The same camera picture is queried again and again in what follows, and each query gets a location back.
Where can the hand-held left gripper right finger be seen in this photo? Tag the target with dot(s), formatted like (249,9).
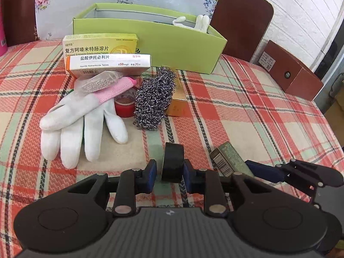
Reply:
(190,178)

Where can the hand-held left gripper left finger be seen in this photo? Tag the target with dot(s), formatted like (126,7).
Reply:
(150,176)

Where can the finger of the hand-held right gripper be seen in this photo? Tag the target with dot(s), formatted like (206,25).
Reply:
(264,170)

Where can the black tape roll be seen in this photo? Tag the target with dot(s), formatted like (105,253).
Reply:
(173,161)

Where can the grey green slim box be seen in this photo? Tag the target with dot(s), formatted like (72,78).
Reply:
(231,158)

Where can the red tape roll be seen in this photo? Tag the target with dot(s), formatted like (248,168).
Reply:
(123,107)

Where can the steel wool scrubber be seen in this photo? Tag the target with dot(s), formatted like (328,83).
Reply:
(153,99)

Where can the white glove with pink cuff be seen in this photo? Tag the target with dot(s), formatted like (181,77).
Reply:
(200,22)
(80,118)

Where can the orange and white medicine box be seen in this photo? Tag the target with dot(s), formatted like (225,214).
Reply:
(107,63)

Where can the large green cardboard box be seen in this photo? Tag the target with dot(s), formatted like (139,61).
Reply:
(174,51)

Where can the yellow medicine box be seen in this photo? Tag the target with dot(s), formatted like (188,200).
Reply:
(102,41)

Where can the plaid bedsheet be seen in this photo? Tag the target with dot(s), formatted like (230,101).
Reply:
(242,113)

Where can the gold orange box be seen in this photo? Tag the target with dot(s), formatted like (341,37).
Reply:
(177,106)

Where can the brown cardboard box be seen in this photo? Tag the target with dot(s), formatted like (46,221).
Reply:
(295,78)

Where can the dark grey furniture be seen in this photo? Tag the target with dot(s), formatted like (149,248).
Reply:
(336,86)

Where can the pink thermos bottle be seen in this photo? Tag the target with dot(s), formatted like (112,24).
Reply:
(2,32)

